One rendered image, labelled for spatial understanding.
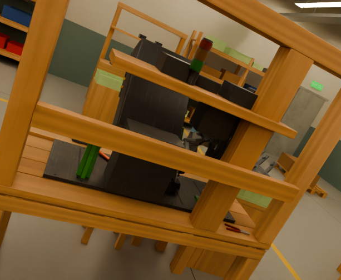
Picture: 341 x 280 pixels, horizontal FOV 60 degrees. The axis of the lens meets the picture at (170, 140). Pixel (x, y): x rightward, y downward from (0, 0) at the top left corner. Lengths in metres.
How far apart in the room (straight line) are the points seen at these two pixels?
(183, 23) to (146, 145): 6.34
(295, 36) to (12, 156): 1.25
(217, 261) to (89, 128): 2.00
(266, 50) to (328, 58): 6.90
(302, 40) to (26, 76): 1.11
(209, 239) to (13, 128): 1.10
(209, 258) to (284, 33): 2.03
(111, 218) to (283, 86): 0.99
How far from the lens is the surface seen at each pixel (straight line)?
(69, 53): 7.21
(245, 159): 1.47
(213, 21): 7.67
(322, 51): 1.50
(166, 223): 1.52
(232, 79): 7.51
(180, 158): 1.28
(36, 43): 1.17
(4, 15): 6.78
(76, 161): 1.67
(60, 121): 1.17
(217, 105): 1.25
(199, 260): 2.82
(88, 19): 7.14
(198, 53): 1.25
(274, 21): 1.34
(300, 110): 9.44
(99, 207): 1.41
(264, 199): 2.60
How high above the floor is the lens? 1.65
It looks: 16 degrees down
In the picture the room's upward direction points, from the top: 25 degrees clockwise
